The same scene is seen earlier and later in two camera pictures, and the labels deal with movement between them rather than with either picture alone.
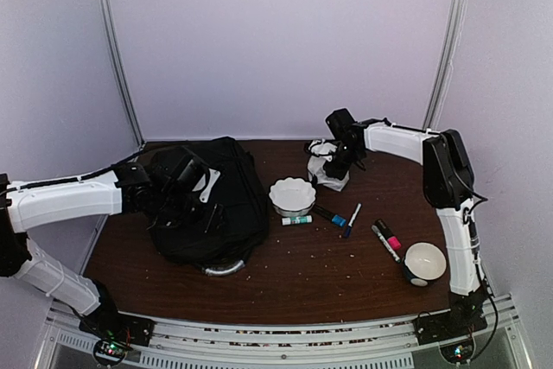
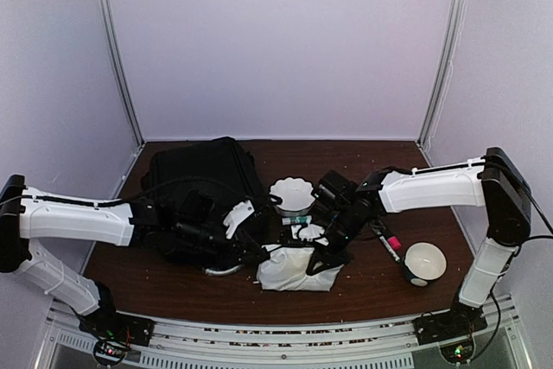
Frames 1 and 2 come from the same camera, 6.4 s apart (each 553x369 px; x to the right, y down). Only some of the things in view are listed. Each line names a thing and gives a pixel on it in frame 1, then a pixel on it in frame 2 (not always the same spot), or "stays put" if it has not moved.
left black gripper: [208, 222] to [238, 247]
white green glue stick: [296, 219] stays put
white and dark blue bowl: [424, 263] stays put
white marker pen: [395, 256] stays put
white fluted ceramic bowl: [292, 197] stays put
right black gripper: [333, 170] to [341, 257]
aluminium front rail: [388, 343] stays put
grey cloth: [322, 151] to [282, 267]
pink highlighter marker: [393, 240] stays put
